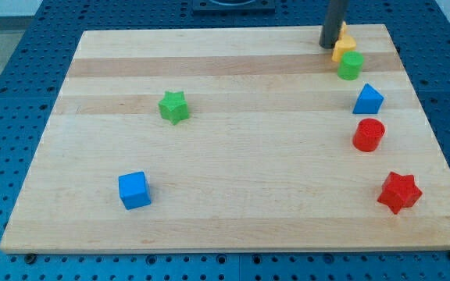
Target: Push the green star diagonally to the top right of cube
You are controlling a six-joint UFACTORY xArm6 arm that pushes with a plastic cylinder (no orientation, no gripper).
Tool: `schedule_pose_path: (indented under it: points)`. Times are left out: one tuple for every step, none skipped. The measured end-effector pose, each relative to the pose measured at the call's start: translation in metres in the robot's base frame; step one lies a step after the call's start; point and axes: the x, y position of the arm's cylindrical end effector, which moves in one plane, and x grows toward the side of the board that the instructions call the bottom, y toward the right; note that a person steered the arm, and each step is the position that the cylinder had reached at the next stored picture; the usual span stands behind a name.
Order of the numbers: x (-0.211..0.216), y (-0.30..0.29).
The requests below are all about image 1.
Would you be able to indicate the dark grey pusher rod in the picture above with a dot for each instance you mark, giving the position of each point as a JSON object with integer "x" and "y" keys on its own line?
{"x": 331, "y": 27}

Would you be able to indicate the green star block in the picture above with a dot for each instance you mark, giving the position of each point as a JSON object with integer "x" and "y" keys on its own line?
{"x": 174, "y": 107}

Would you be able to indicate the red star block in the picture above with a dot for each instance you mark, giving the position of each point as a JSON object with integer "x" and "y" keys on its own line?
{"x": 399, "y": 191}

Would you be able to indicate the blue cube block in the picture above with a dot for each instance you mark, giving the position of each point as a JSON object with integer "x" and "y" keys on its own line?
{"x": 134, "y": 190}

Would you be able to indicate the yellow heart block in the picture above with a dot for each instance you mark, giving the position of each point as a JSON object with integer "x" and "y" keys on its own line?
{"x": 346, "y": 43}

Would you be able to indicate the green cylinder block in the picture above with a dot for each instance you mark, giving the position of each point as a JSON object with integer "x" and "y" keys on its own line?
{"x": 350, "y": 65}

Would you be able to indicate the blue triangle block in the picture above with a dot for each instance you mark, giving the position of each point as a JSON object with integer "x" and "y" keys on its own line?
{"x": 369, "y": 101}

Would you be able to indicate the red cylinder block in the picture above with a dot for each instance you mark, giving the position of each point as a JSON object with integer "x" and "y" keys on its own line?
{"x": 368, "y": 134}

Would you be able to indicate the wooden board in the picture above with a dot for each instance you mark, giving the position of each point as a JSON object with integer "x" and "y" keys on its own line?
{"x": 265, "y": 162}

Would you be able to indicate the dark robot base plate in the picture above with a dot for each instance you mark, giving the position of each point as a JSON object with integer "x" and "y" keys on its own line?
{"x": 208, "y": 6}

